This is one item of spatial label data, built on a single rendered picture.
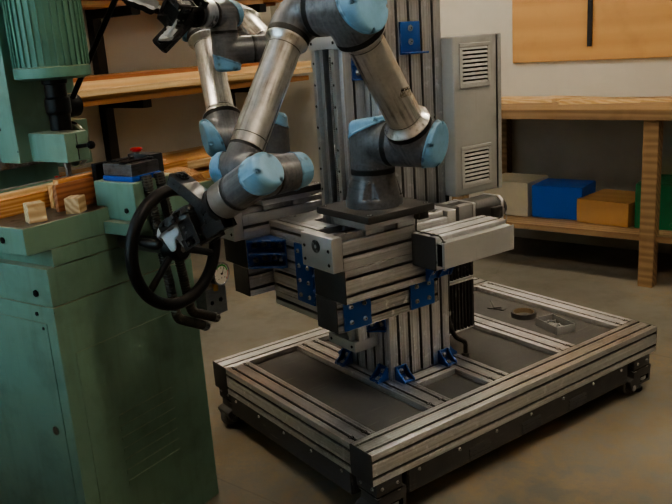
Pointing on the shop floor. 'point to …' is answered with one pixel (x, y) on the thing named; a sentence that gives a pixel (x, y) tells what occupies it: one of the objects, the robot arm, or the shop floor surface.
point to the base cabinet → (103, 402)
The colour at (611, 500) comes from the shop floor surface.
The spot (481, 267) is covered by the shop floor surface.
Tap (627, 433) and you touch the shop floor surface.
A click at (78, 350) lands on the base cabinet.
